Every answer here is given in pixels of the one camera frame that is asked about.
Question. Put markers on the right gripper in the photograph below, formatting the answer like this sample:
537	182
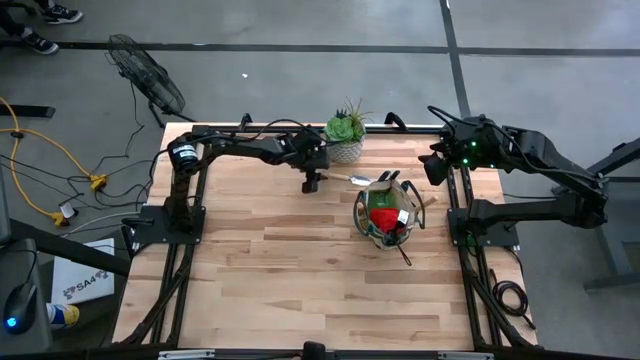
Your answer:
462	150

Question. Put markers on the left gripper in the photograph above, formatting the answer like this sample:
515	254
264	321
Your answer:
312	152

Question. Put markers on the beige green canvas gardening bag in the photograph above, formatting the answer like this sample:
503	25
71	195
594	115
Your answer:
362	220

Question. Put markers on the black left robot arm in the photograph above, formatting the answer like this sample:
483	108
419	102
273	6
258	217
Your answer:
240	147

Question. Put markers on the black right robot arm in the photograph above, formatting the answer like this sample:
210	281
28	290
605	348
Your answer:
550	150

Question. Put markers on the succulent in geometric white pot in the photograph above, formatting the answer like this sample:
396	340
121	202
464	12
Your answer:
342	132

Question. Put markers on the black floor fan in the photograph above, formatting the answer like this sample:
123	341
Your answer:
147	75

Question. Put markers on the white power adapter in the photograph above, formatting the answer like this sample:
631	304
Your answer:
68	211

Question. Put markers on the white cardboard box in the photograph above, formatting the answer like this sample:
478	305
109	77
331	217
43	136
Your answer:
82	272

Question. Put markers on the person's foot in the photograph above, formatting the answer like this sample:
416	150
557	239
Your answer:
65	315

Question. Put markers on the grey desk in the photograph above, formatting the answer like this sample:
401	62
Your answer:
25	260

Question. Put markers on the person's shoe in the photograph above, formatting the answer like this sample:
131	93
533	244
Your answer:
41	45
62	14

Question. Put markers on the black computer mouse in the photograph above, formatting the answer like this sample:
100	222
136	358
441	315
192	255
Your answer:
20	307

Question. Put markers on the black metal table frame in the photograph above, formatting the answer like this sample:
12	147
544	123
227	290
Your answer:
202	185

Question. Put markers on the small black camera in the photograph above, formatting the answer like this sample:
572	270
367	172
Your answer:
313	351

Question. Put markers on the dark desk leg frame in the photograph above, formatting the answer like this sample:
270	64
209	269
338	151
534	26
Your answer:
610	240

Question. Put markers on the silver aluminium bracket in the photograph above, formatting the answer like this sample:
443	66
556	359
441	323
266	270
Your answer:
185	354
465	355

